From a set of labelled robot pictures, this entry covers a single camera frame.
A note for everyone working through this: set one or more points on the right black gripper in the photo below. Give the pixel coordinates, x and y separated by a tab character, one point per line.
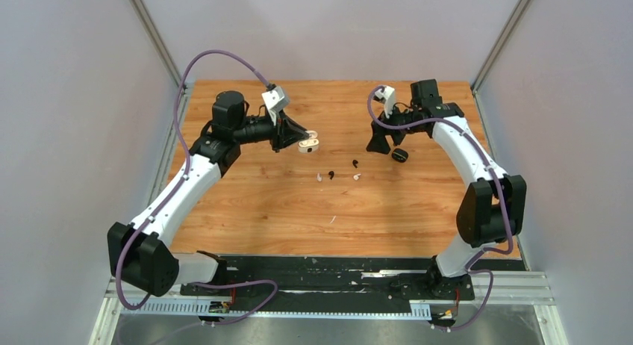
378	143

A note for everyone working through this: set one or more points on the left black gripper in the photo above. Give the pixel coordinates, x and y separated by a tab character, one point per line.
284	134

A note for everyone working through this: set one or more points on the white earbud charging case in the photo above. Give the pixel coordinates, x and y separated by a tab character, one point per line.
310	145

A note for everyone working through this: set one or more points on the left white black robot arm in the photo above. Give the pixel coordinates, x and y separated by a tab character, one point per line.
139	250

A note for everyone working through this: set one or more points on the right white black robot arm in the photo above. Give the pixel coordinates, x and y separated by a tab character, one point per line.
492	209

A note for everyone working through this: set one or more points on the black earbud charging case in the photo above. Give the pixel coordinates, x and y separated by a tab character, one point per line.
399	155

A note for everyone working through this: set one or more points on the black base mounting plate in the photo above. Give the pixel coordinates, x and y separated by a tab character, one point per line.
310	284

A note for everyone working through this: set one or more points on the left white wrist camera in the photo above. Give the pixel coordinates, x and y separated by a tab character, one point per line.
275	101

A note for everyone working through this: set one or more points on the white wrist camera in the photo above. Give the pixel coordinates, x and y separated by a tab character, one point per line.
386	95
275	101

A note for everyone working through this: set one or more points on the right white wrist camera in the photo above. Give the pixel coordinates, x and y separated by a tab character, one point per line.
386	95

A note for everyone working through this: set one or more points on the aluminium rail frame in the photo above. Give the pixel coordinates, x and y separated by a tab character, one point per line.
509	308

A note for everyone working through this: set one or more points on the right aluminium corner post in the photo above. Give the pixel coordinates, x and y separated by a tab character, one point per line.
504	36

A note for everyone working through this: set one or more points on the aluminium corner post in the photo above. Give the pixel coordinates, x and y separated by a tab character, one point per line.
146	20
504	36

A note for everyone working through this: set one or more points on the left aluminium corner post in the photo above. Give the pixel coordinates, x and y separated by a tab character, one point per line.
146	20

